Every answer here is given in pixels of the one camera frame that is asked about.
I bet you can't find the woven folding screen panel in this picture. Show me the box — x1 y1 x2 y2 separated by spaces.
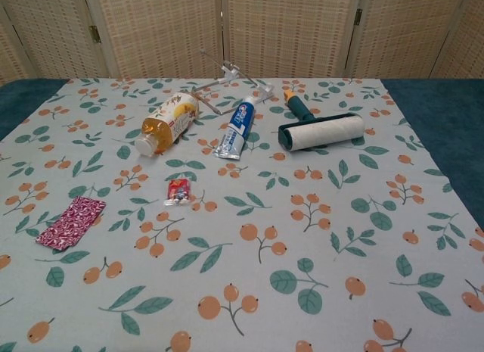
221 0 362 80
355 0 473 80
444 0 484 80
0 11 23 84
0 0 110 80
85 0 228 80

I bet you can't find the blue white toothpaste tube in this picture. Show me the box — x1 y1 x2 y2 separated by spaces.
213 95 259 162

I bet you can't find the floral print tablecloth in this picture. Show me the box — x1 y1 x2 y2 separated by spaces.
0 77 484 352

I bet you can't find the green handled lint roller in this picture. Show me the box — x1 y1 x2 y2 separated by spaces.
278 89 366 153

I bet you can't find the clear acrylic wire stand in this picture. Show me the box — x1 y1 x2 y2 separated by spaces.
191 51 274 114

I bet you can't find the small red candy packet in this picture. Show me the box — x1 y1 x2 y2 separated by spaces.
163 179 191 207

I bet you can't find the amber tea bottle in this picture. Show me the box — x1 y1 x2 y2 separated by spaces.
135 91 200 157

